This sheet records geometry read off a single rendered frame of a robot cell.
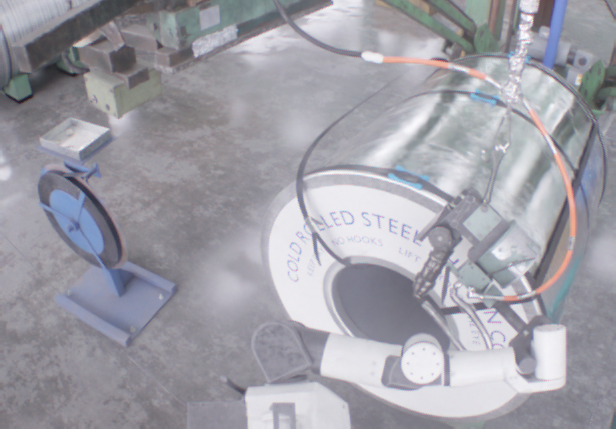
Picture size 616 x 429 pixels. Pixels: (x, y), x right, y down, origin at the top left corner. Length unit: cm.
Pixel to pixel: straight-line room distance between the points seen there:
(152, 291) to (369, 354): 222
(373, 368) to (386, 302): 125
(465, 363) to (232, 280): 222
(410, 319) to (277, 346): 128
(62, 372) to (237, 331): 101
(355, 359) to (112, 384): 194
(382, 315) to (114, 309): 159
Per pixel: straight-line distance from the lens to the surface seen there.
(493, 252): 123
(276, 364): 97
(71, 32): 117
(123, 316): 297
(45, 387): 287
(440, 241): 128
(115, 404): 267
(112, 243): 249
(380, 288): 219
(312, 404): 94
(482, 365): 98
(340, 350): 96
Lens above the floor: 222
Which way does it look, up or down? 39 degrees down
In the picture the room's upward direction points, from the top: straight up
